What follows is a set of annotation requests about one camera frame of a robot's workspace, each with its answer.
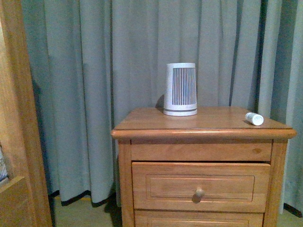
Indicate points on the wooden drawer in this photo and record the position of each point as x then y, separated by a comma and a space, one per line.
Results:
148, 218
229, 187

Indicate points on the white medicine bottle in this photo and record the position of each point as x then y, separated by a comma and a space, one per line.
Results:
254, 118

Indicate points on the white ribbed air purifier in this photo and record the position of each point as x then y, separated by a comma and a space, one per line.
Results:
180, 98

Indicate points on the grey curtain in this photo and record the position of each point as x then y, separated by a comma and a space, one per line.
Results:
94, 61

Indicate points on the wooden nightstand cabinet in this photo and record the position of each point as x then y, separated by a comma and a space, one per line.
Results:
213, 135

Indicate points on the wooden bed frame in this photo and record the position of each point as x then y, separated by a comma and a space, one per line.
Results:
23, 199

